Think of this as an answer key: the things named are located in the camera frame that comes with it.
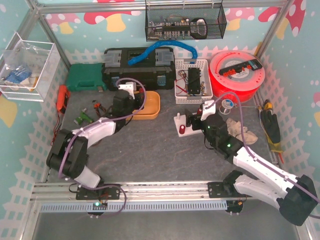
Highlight large red spring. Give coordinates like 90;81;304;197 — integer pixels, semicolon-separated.
197;108;202;116
178;124;186;135

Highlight blue corrugated hose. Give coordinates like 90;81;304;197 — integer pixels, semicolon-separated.
127;40;199;66

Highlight blue white gloves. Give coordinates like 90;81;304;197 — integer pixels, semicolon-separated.
4;66;32;86

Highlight yellow black screwdriver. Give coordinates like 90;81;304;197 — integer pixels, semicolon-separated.
258;99;273;112

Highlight white slotted basket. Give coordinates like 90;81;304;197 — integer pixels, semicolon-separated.
174;58;213;105

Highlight black yellow work glove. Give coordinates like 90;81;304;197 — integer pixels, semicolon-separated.
260;110;283;153

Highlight grey slotted cable duct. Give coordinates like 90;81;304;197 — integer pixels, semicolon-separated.
40;200;228;213

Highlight clear acrylic box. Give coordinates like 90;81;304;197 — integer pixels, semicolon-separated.
0;32;61;102

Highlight black module in basket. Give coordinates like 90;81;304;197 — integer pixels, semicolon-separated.
187;67;201;95

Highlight orange multimeter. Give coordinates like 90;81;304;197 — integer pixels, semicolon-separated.
56;85;70;114

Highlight small solder spool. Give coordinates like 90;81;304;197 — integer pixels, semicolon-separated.
219;99;234;115

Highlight black plastic toolbox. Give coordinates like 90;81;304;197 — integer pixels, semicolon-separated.
101;46;176;91

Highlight orange handled pliers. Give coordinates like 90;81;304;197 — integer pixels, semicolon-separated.
92;100;109;118

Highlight green circuit board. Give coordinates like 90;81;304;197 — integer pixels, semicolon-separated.
74;108;94;126

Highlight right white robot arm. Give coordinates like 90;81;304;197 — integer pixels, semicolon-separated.
185;110;320;226

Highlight red filament spool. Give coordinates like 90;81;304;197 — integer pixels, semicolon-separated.
208;50;266;103

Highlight white peg board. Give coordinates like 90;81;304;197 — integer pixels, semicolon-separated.
173;108;202;137

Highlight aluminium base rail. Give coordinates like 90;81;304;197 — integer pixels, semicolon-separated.
31;181;251;203

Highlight orange plastic tray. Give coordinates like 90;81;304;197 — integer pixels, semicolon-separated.
133;91;161;121

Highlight black wire mesh basket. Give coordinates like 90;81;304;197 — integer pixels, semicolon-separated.
145;0;227;42

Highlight beige work glove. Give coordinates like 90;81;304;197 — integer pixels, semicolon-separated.
226;118;258;145

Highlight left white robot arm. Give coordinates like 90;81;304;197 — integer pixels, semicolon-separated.
46;89;146;189

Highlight green plastic tool case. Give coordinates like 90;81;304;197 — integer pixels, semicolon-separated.
65;63;107;92

